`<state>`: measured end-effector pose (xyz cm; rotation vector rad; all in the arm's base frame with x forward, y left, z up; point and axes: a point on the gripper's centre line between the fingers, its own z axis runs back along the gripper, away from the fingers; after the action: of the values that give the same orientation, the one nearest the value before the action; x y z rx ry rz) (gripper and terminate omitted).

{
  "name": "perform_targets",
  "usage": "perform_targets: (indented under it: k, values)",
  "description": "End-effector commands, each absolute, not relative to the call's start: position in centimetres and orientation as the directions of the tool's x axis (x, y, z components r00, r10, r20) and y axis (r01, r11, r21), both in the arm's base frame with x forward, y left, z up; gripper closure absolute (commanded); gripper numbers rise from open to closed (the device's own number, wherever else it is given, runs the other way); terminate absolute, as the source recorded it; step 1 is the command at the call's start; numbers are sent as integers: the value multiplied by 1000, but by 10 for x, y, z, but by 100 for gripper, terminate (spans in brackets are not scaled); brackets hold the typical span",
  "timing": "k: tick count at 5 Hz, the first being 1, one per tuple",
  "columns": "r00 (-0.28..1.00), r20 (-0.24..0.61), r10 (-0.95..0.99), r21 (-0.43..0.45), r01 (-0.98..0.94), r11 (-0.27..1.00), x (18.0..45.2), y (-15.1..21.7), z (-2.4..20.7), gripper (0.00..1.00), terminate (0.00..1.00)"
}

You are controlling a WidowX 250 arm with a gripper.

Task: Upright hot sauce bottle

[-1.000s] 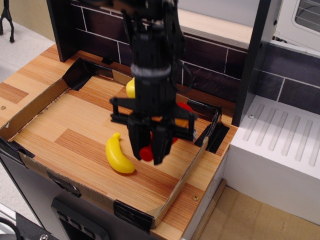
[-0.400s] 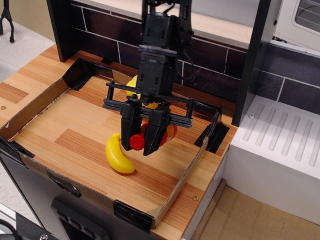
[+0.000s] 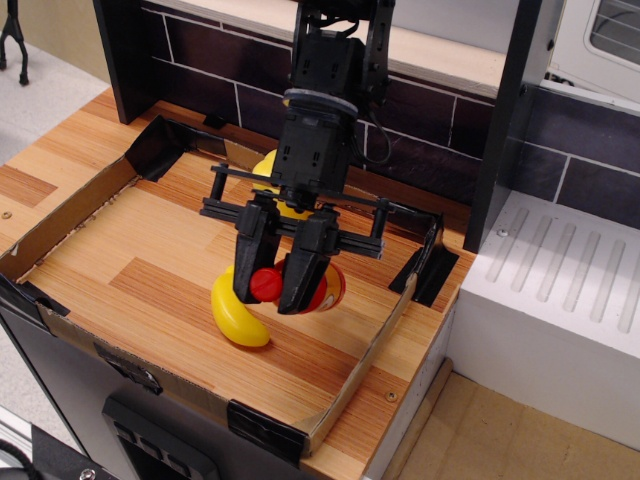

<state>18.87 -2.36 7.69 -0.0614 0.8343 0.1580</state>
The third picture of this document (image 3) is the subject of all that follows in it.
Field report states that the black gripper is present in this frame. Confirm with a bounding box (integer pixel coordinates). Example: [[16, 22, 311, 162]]
[[200, 89, 388, 314]]

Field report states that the red hot sauce bottle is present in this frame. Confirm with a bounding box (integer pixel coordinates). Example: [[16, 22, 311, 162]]
[[249, 260, 346, 314]]

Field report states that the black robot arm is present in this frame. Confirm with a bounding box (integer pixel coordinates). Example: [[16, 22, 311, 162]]
[[201, 1, 395, 314]]

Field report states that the cardboard fence with black tape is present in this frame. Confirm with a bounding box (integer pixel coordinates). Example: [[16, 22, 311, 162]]
[[1, 113, 471, 476]]

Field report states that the yellow toy bell pepper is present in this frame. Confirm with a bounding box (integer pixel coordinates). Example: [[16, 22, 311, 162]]
[[252, 150, 313, 221]]

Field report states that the yellow toy banana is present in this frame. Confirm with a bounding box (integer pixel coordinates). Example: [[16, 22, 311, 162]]
[[211, 266, 270, 348]]

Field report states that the black toy oven panel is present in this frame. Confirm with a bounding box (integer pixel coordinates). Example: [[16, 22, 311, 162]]
[[101, 394, 221, 480]]

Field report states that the white toy sink drainboard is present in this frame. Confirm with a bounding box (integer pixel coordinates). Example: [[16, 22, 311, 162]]
[[447, 192, 639, 448]]

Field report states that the black metal stand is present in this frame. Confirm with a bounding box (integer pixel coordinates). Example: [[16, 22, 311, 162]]
[[0, 0, 30, 86]]

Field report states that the white appliance with window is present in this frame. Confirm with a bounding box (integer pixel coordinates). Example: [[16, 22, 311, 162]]
[[549, 0, 639, 103]]

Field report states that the black left vertical post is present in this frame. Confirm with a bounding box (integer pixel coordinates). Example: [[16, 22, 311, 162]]
[[92, 0, 160, 124]]

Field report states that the black vertical post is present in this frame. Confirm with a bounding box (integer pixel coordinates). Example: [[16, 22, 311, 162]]
[[464, 0, 565, 253], [92, 0, 160, 124]]

